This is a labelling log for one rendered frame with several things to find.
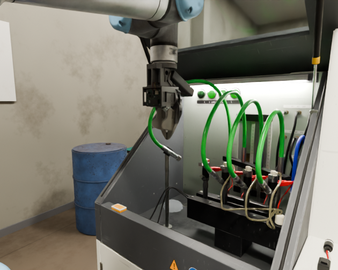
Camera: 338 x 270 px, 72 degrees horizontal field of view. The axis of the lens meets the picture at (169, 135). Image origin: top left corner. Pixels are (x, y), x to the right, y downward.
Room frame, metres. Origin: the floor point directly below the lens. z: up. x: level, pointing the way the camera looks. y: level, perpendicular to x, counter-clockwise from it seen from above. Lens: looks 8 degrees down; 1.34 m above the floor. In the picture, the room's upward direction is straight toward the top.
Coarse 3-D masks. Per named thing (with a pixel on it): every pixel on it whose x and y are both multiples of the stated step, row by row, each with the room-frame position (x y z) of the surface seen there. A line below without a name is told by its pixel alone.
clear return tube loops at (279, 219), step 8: (280, 176) 0.69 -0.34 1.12; (224, 184) 0.71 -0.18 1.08; (248, 192) 0.65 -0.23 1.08; (272, 200) 0.60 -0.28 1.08; (224, 208) 0.69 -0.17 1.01; (232, 208) 0.70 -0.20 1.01; (240, 208) 0.69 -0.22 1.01; (248, 208) 0.69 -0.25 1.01; (256, 208) 0.68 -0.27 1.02; (264, 208) 0.68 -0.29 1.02; (272, 208) 0.67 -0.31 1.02; (272, 216) 0.65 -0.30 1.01; (280, 216) 0.65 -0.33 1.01; (272, 224) 0.59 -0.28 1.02; (280, 224) 0.65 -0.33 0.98
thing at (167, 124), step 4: (168, 108) 0.66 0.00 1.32; (168, 112) 0.65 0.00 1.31; (172, 112) 0.66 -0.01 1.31; (168, 116) 0.65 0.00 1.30; (172, 116) 0.66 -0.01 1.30; (164, 120) 0.64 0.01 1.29; (168, 120) 0.65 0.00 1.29; (172, 120) 0.66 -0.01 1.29; (164, 124) 0.64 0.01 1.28; (168, 124) 0.65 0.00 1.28; (172, 124) 0.66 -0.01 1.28; (176, 124) 0.66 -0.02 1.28; (164, 128) 0.64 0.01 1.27; (168, 128) 0.65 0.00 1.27; (172, 128) 0.66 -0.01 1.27; (168, 132) 0.67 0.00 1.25; (172, 132) 0.67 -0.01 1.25; (168, 136) 0.67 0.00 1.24
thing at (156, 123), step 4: (160, 108) 0.69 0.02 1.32; (160, 112) 0.68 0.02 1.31; (164, 112) 0.68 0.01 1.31; (156, 116) 0.67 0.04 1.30; (160, 116) 0.68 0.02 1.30; (164, 116) 0.68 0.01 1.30; (156, 120) 0.67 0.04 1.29; (160, 120) 0.68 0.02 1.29; (152, 124) 0.66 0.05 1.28; (156, 124) 0.67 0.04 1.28; (160, 124) 0.68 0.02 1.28; (156, 128) 0.67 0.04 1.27; (160, 128) 0.68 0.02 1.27; (164, 132) 0.68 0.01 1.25; (164, 136) 0.68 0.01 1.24
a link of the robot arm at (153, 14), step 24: (0, 0) 0.28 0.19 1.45; (24, 0) 0.31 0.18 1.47; (48, 0) 0.32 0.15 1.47; (72, 0) 0.34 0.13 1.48; (96, 0) 0.36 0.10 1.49; (120, 0) 0.38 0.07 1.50; (144, 0) 0.41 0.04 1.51; (168, 0) 0.45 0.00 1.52; (192, 0) 0.46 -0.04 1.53; (168, 24) 0.52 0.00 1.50
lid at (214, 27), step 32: (224, 0) 0.80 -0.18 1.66; (256, 0) 0.76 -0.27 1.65; (288, 0) 0.73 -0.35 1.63; (192, 32) 0.98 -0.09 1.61; (224, 32) 0.92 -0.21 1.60; (256, 32) 0.87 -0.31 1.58; (288, 32) 0.82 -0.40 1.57; (192, 64) 1.14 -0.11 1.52; (224, 64) 1.06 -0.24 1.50; (256, 64) 0.99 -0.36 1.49; (288, 64) 0.93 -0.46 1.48; (320, 64) 0.87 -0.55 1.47
